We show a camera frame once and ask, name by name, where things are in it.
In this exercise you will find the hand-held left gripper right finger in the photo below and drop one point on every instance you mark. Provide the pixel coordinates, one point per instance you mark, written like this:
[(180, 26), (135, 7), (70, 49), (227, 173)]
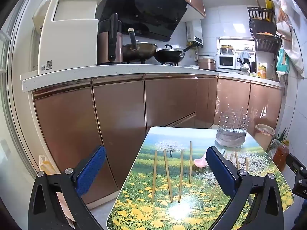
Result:
[(220, 172)]

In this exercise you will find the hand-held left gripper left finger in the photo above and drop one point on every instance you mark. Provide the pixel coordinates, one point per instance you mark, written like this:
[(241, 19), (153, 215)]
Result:
[(92, 170)]

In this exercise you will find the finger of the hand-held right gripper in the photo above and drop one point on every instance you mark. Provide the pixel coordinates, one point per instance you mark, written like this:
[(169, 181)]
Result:
[(296, 165)]

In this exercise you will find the bamboo chopstick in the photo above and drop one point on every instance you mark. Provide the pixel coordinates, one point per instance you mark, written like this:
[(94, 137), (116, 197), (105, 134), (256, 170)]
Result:
[(168, 175), (246, 163), (236, 161), (154, 176), (181, 176), (190, 161), (213, 192)]

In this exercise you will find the pink ceramic spoon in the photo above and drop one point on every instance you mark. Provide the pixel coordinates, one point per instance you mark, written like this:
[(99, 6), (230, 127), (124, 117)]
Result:
[(201, 163)]

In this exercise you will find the large orange oil bottle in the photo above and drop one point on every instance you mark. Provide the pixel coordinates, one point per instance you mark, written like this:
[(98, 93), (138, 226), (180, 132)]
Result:
[(280, 158)]

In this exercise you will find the green onions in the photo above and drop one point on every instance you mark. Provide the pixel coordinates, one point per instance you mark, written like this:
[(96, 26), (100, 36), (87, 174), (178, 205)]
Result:
[(282, 135)]

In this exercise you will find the grey wrap around holder base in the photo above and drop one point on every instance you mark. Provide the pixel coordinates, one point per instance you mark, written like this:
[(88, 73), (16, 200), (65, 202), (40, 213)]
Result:
[(230, 139)]

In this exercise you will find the beige trash bin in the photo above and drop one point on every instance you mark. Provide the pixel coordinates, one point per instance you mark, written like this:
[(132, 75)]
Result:
[(263, 139)]

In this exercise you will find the clear yellow plastic bag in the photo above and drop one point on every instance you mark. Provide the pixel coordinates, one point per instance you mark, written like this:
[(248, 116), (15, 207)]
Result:
[(45, 165)]

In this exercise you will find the yellow cooking oil bottle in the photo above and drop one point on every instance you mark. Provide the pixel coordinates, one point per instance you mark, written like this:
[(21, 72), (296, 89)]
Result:
[(262, 70)]

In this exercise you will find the white speckled countertop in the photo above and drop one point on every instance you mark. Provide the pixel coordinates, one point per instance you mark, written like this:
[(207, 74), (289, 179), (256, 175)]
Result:
[(120, 73)]

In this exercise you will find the teal hanging bag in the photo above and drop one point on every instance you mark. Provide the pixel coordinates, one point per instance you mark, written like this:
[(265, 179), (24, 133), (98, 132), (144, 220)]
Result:
[(283, 62)]

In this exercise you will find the copper rice cooker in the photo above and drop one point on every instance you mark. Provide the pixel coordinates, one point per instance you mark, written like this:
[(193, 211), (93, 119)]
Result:
[(207, 64)]

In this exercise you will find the white microwave oven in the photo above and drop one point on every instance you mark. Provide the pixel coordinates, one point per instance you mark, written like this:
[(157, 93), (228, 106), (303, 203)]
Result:
[(225, 61)]

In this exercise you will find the white hanging plastic bag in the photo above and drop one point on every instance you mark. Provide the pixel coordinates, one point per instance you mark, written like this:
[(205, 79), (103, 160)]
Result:
[(291, 48)]

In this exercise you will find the white hanging towel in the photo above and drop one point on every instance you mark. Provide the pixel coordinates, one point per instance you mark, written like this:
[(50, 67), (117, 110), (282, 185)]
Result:
[(244, 55)]

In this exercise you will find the steamer pot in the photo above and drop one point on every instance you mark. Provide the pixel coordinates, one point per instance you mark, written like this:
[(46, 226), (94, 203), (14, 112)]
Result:
[(227, 50)]

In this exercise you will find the black wok with lid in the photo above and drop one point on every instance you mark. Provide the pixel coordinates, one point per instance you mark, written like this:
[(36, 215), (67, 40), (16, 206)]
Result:
[(169, 55)]

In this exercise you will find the bronze wok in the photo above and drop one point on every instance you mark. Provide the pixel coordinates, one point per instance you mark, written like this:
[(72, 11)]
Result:
[(141, 50)]

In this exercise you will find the cream plastic storage bin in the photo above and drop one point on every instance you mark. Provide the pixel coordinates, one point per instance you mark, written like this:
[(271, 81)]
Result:
[(69, 36)]

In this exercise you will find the white water heater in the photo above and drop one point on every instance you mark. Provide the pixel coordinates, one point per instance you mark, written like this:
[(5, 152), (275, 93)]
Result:
[(195, 32)]

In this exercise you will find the yellow roll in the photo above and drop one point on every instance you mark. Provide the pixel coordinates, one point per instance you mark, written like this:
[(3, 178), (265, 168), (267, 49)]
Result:
[(268, 2)]

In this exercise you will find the black range hood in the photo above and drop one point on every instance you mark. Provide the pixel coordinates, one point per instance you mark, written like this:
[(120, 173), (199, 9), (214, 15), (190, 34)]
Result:
[(144, 9)]

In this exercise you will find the white sliding door frame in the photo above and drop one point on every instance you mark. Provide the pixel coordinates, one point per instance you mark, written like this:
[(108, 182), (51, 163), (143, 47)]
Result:
[(14, 115)]

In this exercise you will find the black wall rack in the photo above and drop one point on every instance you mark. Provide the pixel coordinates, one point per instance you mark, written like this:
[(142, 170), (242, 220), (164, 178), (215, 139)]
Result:
[(263, 26)]

